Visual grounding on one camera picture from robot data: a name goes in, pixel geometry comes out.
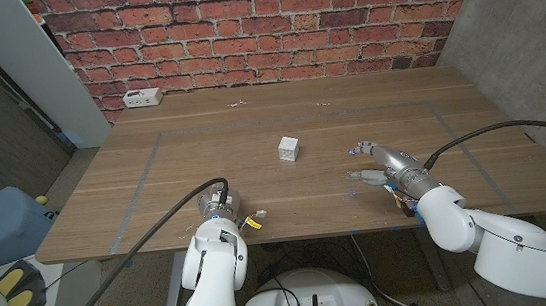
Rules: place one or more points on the red brick print backdrop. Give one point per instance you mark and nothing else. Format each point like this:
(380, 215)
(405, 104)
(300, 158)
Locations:
(260, 23)

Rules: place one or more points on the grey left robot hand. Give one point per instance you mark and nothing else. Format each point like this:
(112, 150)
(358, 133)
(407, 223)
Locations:
(215, 205)

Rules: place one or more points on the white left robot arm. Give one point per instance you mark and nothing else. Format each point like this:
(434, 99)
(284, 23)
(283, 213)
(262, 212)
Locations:
(214, 269)

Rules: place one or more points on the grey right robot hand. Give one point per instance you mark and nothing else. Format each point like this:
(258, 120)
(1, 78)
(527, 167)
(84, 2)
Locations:
(400, 166)

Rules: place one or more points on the clear cellophane sheet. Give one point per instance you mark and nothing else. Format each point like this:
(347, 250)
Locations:
(320, 168)

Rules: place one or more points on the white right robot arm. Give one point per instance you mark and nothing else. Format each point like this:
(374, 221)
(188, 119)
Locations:
(513, 250)

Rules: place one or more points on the black yellow foot pedal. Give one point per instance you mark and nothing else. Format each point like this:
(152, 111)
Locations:
(29, 282)

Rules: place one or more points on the white robot torso base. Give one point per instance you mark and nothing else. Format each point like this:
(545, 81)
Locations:
(336, 287)

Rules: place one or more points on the white power strip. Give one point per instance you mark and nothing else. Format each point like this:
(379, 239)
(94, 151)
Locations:
(142, 97)

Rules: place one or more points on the small white cube box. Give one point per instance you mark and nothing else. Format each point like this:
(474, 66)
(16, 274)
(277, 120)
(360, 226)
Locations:
(289, 149)

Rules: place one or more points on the white cabinet panel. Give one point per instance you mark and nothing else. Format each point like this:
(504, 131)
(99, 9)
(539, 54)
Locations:
(31, 45)

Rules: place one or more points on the white table leg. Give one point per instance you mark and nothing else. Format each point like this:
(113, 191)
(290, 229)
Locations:
(172, 283)

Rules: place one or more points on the dark grey table leg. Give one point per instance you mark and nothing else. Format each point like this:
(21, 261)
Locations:
(441, 277)

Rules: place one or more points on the yellow green ball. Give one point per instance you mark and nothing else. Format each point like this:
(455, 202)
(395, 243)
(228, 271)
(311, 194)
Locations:
(41, 200)

